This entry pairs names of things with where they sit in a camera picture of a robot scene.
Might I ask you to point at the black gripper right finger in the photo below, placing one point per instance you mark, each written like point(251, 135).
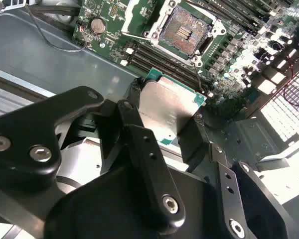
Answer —
point(196, 149)

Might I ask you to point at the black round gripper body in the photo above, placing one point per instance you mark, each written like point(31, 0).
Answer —
point(109, 204)

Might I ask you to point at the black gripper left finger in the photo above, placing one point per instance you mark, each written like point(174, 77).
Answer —
point(20, 129)

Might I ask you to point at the silver CPU green rim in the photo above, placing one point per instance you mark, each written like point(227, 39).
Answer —
point(164, 104)

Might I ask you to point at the metal locking lever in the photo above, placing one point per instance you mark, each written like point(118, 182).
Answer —
point(197, 78)

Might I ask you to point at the metal socket cover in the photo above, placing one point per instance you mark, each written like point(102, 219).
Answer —
point(129, 20)

